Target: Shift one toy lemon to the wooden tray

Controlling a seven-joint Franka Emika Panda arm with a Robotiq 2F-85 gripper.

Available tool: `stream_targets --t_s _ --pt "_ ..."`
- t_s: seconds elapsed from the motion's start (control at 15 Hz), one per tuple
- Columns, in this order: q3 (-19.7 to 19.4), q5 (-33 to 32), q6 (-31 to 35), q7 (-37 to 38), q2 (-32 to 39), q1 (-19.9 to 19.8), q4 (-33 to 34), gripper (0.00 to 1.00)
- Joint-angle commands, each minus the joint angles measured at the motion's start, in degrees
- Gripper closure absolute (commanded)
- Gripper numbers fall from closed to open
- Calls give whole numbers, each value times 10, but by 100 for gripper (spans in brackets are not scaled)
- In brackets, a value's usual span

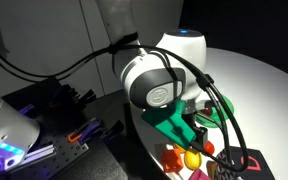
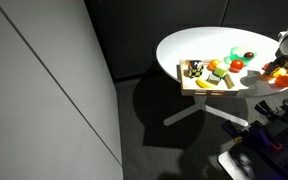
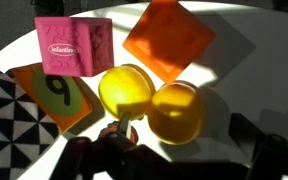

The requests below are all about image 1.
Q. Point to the orange toy cube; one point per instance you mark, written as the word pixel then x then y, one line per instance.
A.
pixel 171 161

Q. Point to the large black letter cube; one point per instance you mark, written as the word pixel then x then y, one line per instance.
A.
pixel 260 166

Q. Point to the black robot stand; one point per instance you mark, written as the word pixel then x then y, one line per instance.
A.
pixel 97 163

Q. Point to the green plastic bowl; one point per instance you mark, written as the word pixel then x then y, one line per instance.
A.
pixel 229 105

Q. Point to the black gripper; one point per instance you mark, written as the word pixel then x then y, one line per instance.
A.
pixel 200 133

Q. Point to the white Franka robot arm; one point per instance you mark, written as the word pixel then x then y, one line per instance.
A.
pixel 150 76

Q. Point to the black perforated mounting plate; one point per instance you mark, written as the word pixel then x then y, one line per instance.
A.
pixel 55 128

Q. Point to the silver aluminium extrusion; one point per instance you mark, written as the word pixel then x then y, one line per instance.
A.
pixel 40 153

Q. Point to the dark red toy plum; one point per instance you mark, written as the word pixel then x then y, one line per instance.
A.
pixel 206 111

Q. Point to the brown toy block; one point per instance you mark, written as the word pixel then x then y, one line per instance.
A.
pixel 211 169

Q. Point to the black clamp with orange tip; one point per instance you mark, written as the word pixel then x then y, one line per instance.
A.
pixel 61 96

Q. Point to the black purple spring clamp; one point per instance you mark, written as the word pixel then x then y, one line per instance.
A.
pixel 114 128

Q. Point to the small red toy tomato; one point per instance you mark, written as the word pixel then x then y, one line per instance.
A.
pixel 210 148

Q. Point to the purple clamp with orange tip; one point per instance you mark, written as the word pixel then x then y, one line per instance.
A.
pixel 84 131

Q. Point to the pink toy block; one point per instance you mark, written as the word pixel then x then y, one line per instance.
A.
pixel 199 175

